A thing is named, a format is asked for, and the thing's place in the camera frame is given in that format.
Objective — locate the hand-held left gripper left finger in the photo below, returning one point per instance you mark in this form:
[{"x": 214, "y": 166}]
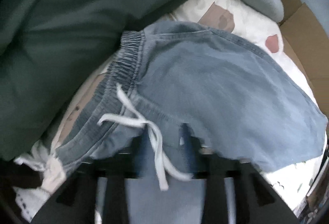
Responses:
[{"x": 147, "y": 152}]

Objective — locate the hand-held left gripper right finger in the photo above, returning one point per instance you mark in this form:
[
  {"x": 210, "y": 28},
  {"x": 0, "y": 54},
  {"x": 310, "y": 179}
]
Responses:
[{"x": 187, "y": 152}]

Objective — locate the blue denim pants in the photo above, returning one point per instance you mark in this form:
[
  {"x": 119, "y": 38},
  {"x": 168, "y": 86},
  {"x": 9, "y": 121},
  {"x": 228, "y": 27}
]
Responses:
[{"x": 205, "y": 85}]

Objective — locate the cream bear printed blanket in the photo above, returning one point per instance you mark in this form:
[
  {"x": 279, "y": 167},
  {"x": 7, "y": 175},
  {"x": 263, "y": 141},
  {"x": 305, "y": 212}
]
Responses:
[{"x": 246, "y": 18}]

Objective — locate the dark green cushion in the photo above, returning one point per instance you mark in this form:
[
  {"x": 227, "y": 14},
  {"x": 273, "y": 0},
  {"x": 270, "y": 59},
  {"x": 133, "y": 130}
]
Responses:
[{"x": 77, "y": 21}]

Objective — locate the flattened cardboard box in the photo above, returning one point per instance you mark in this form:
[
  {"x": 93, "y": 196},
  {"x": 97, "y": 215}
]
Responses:
[{"x": 300, "y": 21}]

